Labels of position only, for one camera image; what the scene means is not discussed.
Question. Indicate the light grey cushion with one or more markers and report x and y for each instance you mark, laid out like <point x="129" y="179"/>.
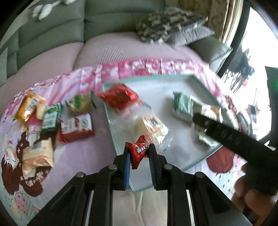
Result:
<point x="4" y="63"/>

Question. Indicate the orange snack packet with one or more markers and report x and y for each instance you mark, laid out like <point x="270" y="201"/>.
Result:
<point x="29" y="106"/>

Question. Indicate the clear bread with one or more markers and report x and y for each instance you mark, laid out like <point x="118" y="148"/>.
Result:
<point x="152" y="128"/>

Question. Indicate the green yellow noodle snack packet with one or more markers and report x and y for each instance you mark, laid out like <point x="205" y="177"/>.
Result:
<point x="80" y="104"/>

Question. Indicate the teal shallow cardboard box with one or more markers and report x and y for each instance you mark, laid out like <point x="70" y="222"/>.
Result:
<point x="184" y="134"/>

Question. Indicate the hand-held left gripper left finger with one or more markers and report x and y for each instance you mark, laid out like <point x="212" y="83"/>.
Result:
<point x="127" y="169"/>

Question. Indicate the plain grey pillow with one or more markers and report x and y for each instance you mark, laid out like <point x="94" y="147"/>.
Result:
<point x="193" y="35"/>

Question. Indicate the red white snack packet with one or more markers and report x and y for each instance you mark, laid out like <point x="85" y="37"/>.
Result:
<point x="76" y="128"/>

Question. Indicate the person's right hand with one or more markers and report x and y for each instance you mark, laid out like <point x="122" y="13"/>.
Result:
<point x="241" y="195"/>

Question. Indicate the small red candy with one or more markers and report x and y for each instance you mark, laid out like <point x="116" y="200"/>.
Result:
<point x="139" y="152"/>

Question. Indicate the white teal snack packet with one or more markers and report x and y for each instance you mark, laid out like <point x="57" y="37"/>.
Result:
<point x="183" y="105"/>

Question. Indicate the pink ribbed sofa cover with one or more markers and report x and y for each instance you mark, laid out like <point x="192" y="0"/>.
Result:
<point x="121" y="50"/>

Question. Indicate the grey sofa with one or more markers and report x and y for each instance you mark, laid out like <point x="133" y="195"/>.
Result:
<point x="97" y="17"/>

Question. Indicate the shiny red snack packet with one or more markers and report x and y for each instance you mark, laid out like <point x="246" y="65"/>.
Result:
<point x="118" y="96"/>

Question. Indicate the dark window frame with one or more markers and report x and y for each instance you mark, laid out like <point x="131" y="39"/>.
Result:
<point x="236" y="43"/>

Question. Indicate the small green snack packet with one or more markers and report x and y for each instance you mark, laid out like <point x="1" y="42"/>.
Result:
<point x="51" y="117"/>

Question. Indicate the grey white plush dog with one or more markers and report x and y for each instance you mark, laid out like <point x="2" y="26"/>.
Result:
<point x="43" y="7"/>

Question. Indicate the black metal rack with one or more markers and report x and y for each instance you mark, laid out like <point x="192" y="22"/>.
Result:
<point x="241" y="69"/>

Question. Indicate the pink printed blanket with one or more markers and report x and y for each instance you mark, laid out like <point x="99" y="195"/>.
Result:
<point x="86" y="152"/>

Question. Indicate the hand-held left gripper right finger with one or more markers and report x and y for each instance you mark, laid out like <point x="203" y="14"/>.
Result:
<point x="153" y="169"/>

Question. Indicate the beige patterned curtain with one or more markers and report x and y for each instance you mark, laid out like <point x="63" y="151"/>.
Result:
<point x="217" y="13"/>

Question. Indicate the translucent beige snack packet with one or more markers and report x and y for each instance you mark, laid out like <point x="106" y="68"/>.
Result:
<point x="206" y="109"/>

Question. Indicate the black beige patterned pillow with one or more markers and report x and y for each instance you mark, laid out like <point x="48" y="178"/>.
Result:
<point x="167" y="24"/>

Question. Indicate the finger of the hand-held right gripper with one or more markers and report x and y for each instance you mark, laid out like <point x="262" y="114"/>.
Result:
<point x="223" y="132"/>

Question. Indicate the yellow bun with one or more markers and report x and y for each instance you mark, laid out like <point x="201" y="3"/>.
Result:
<point x="41" y="112"/>

